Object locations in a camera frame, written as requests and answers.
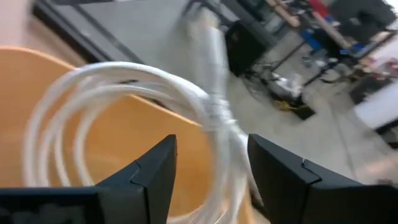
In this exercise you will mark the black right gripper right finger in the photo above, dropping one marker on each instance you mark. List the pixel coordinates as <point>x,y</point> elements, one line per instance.
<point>286,189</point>

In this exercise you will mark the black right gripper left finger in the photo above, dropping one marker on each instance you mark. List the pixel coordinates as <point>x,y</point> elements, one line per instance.
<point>149,186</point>

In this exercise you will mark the yellow plastic bin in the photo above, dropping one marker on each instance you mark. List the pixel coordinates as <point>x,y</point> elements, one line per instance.
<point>130,146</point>

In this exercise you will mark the black computer box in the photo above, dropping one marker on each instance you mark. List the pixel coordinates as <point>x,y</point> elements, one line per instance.
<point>244,46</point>

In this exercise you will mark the black table frame rail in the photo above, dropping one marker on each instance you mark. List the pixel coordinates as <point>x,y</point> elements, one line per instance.
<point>93,34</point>

